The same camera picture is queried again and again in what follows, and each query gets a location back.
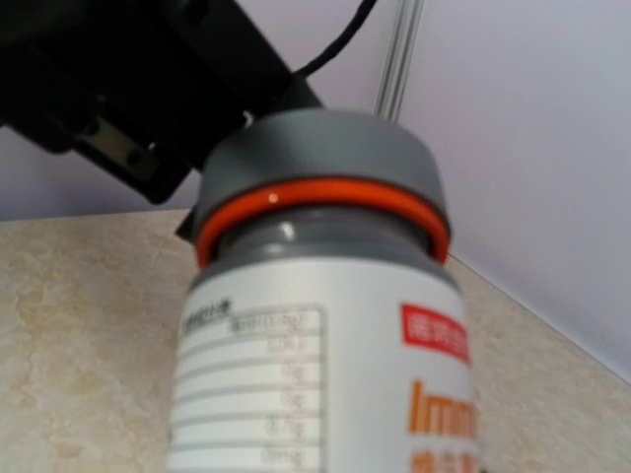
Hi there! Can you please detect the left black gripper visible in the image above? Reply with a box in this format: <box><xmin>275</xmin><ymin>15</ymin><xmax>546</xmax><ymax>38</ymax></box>
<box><xmin>1</xmin><ymin>1</ymin><xmax>320</xmax><ymax>204</ymax></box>

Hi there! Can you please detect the orange pill bottle grey cap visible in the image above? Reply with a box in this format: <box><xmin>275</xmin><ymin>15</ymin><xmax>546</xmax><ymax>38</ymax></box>
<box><xmin>166</xmin><ymin>207</ymin><xmax>479</xmax><ymax>472</ymax></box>

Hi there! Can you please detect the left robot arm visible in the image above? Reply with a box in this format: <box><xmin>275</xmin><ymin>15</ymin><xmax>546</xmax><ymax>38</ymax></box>
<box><xmin>1</xmin><ymin>1</ymin><xmax>374</xmax><ymax>220</ymax></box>

